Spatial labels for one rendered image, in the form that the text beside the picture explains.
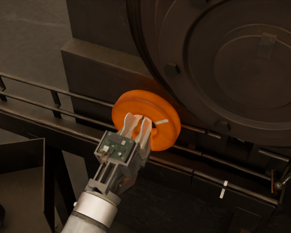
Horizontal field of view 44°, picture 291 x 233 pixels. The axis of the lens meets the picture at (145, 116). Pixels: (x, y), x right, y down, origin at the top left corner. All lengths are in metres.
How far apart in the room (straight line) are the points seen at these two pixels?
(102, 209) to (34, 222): 0.31
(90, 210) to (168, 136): 0.23
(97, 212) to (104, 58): 0.39
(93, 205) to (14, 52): 1.89
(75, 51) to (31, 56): 1.49
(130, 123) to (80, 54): 0.24
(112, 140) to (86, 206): 0.13
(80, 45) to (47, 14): 1.84
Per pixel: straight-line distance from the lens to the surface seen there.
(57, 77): 2.19
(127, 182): 0.74
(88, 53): 0.90
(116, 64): 0.85
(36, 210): 0.95
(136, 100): 0.73
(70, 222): 0.67
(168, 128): 0.75
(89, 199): 0.66
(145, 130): 0.73
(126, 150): 0.67
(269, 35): 0.44
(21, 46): 2.49
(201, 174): 0.85
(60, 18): 2.70
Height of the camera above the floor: 1.42
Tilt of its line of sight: 48 degrees down
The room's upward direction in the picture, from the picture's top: straight up
